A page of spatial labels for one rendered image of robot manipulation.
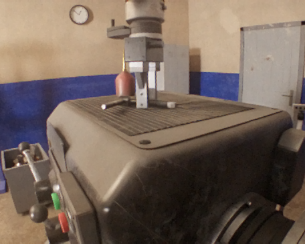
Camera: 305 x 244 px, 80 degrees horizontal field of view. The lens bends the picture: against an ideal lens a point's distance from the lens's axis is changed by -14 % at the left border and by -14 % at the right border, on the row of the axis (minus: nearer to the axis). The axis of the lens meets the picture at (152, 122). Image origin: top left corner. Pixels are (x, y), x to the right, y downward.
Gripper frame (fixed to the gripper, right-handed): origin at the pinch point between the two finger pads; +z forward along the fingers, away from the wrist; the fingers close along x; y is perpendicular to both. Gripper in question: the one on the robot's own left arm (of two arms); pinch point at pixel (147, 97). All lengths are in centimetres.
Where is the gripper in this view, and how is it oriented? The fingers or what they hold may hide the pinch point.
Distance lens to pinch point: 49.7
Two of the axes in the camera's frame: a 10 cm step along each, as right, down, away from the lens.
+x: 3.2, -2.5, 9.2
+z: 0.2, 9.7, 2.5
